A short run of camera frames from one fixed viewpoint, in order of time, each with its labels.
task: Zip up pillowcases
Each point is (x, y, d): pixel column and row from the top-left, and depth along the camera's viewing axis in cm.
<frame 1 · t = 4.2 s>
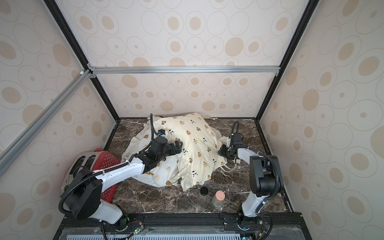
left hand: (181, 143, 85), fingers open
right hand: (226, 151, 97), fingers open
cream animal print pillow: (200, 157, 86), point 12 cm above the table
white bear print pillow: (166, 173, 87), point 5 cm above the table
red polka dot toaster: (95, 160, 77), point 19 cm above the table
black round lid: (204, 191, 76), point 11 cm above the table
clear jar pink lid: (218, 201, 74), point 9 cm above the table

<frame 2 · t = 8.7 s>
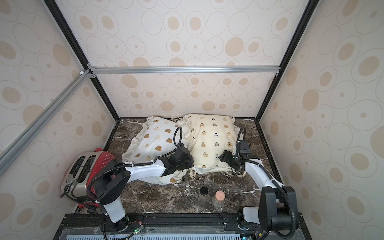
left hand: (199, 161, 87), fingers closed
right hand: (230, 159, 89), fingers open
cream animal print pillow: (209, 135, 95), point 14 cm above the table
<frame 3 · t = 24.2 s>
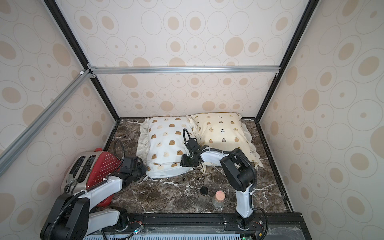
left hand: (150, 165, 90), fingers closed
right hand: (188, 162, 95), fingers open
white bear print pillow: (160, 144, 94), point 11 cm above the table
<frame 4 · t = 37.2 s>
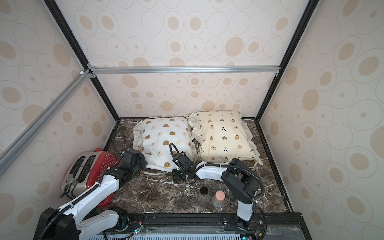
left hand: (149, 158, 85), fingers closed
right hand: (178, 174, 89), fingers closed
